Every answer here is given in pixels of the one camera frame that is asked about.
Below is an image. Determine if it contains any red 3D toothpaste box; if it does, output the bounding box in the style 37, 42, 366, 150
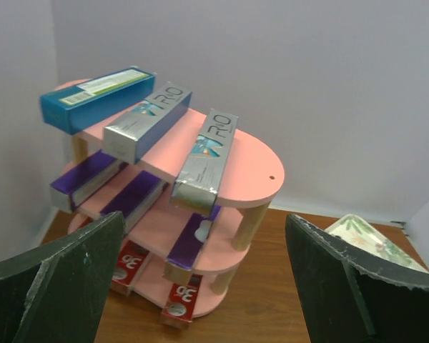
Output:
160, 274, 202, 329

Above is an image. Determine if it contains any blue green toothpaste box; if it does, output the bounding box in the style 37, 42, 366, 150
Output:
39, 66, 155, 135

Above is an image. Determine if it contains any pink three tier shelf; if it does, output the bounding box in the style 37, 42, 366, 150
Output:
51, 78, 285, 319

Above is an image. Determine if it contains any purple toothpaste box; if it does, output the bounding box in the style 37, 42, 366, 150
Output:
99, 171, 168, 235
50, 150, 127, 213

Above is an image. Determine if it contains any red silver toothpaste box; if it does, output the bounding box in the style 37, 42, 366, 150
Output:
110, 240, 151, 296

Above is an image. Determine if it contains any shiny blue toothpaste box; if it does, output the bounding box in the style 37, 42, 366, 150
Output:
102, 82, 192, 164

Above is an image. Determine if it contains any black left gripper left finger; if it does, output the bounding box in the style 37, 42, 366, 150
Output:
0, 212, 125, 342

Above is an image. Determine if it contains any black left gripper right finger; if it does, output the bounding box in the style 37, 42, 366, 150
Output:
285, 214, 429, 342

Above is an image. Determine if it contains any silver R&O sensitive toothpaste box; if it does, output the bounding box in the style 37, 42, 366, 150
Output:
163, 205, 221, 285

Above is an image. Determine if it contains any floral leaf print tray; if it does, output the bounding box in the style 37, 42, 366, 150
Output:
325, 214, 429, 273

